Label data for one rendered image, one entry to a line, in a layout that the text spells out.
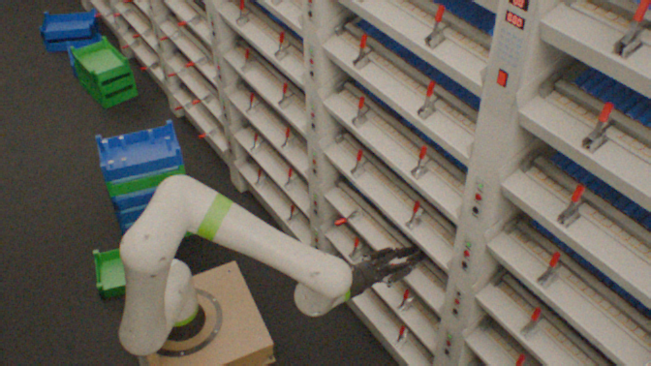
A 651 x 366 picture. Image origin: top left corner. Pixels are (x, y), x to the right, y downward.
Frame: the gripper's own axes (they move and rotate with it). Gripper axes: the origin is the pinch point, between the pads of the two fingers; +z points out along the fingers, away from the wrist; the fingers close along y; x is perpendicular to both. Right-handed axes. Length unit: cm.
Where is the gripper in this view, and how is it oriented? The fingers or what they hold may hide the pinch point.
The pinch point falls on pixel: (412, 255)
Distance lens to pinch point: 198.7
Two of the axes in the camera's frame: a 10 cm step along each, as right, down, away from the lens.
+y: 5.5, 5.6, -6.2
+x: 1.1, -7.8, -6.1
